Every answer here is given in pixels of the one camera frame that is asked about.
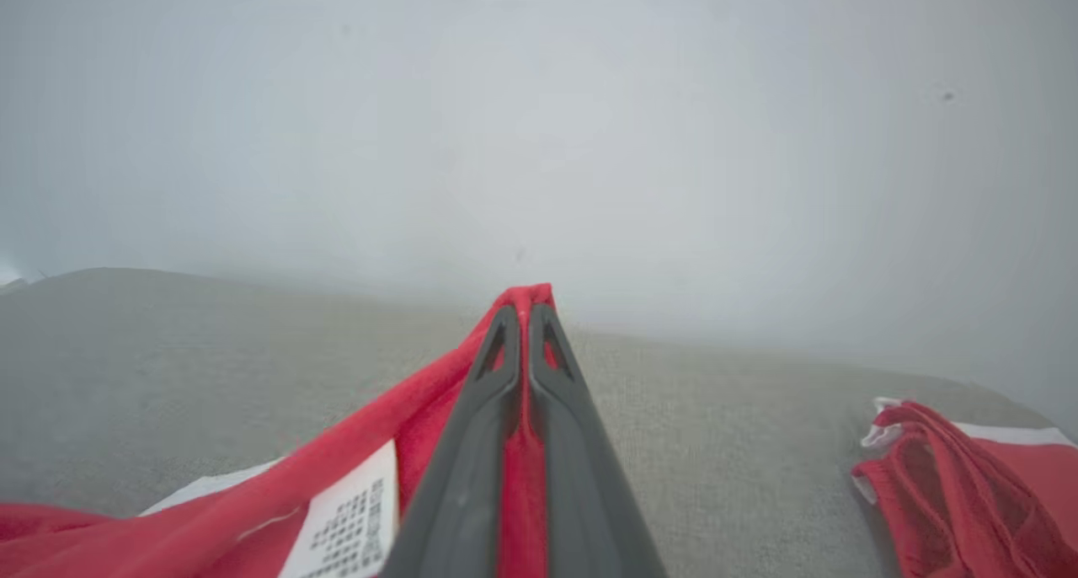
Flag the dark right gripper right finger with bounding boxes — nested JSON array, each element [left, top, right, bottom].
[[528, 304, 669, 578]]

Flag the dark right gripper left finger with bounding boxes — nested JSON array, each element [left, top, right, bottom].
[[380, 305, 526, 578]]

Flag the red basketball jersey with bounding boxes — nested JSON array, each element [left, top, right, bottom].
[[0, 282, 561, 578]]

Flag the red basketball shorts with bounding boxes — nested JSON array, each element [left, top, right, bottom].
[[851, 397, 1078, 578]]

